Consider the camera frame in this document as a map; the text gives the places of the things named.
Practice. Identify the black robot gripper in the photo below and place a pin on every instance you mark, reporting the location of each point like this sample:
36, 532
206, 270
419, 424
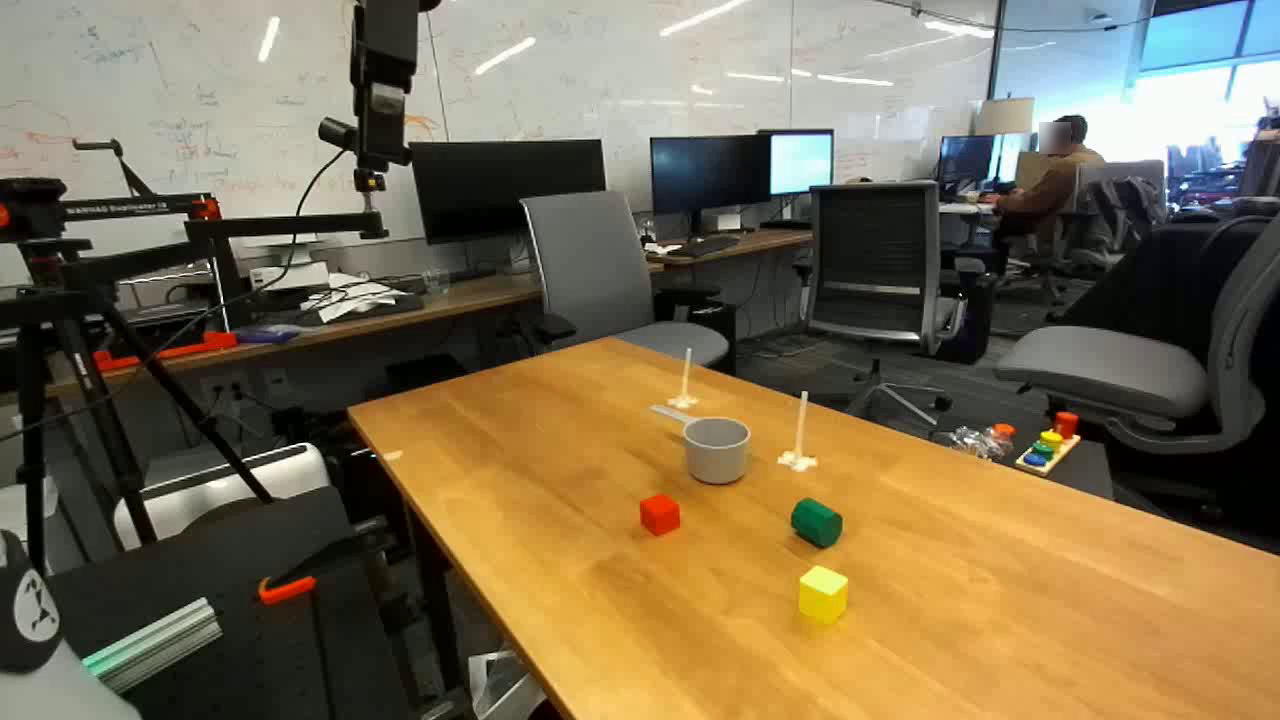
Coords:
384, 40

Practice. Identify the grey measuring cup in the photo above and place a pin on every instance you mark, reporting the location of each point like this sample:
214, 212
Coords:
718, 463

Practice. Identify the yellow cube block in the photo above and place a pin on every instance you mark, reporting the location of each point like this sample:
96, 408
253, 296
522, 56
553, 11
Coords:
820, 598

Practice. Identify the large black monitor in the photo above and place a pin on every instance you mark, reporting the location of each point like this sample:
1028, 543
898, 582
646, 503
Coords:
506, 190

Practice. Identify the white papers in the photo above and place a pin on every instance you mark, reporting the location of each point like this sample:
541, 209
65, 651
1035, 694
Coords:
350, 296

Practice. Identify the long wooden desk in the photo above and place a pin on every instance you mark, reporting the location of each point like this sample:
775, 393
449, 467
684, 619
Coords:
455, 300

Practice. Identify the grey office chair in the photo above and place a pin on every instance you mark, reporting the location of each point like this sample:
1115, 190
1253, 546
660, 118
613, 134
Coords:
584, 264
1106, 374
1126, 207

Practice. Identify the red flat tool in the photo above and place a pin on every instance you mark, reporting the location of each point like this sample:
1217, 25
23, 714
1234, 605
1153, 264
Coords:
166, 355

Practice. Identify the black computer monitor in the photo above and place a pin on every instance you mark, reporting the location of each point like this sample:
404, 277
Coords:
705, 174
966, 162

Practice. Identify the black tripod with boom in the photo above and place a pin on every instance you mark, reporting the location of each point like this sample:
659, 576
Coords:
53, 284

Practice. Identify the clear plastic stand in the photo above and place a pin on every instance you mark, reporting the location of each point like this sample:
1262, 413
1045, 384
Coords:
682, 400
799, 463

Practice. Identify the lit computer monitor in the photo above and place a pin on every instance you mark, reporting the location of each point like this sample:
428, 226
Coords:
801, 162

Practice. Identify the orange clamp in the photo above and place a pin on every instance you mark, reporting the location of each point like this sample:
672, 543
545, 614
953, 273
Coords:
286, 591

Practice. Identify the red cube block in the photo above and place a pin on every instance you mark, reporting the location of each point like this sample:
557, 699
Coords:
659, 512

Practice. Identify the black mesh office chair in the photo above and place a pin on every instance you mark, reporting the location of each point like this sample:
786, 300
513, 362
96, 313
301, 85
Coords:
874, 252

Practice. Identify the silver metal tube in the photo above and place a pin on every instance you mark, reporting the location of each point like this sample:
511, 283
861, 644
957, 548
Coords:
153, 644

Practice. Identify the green block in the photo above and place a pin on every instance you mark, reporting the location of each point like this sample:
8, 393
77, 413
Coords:
819, 520

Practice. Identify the black cap with white logo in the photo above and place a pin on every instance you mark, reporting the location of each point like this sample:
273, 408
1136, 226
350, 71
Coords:
24, 605

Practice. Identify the beige lampshade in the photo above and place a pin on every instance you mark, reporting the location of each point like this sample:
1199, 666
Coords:
1004, 118

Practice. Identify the seated person in tan shirt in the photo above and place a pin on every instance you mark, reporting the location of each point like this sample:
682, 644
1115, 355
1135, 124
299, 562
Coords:
1052, 187

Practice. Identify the small colourful plastic toy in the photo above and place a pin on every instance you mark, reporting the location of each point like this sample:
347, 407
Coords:
984, 443

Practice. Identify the low black table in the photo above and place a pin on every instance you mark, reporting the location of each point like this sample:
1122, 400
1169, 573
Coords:
1097, 467

